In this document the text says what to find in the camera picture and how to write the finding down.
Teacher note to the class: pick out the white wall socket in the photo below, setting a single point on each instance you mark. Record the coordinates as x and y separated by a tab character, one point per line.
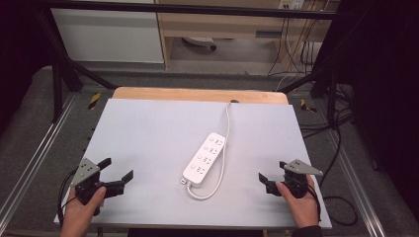
291	4

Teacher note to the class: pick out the black metal stand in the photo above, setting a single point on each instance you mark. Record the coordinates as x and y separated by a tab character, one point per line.
59	69
329	79

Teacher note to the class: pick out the wooden desk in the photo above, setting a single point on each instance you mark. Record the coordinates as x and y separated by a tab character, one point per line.
224	26

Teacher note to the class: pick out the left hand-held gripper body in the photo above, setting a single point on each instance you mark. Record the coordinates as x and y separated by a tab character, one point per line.
86	189

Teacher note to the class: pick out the person's left hand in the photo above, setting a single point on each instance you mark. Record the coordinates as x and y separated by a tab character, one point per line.
79	214

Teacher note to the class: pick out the white cabinet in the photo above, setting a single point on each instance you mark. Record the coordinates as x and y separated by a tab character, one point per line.
108	36

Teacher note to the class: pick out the black curtain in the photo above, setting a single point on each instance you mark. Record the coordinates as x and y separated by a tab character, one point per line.
385	82
19	49

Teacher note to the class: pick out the white floor power strip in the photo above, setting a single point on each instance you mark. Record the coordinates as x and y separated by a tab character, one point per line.
198	40

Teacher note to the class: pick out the black metal crossbar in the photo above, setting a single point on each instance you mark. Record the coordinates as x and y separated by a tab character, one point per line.
197	9

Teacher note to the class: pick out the person's right hand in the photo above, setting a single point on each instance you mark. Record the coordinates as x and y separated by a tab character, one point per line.
301	209

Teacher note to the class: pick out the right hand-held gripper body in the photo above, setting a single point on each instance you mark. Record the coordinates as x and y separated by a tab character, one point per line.
295	182

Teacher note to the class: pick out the aluminium floor rail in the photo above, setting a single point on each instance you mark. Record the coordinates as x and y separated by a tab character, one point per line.
355	184
39	154

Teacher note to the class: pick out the white table cover board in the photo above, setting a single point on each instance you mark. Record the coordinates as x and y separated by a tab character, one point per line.
145	138

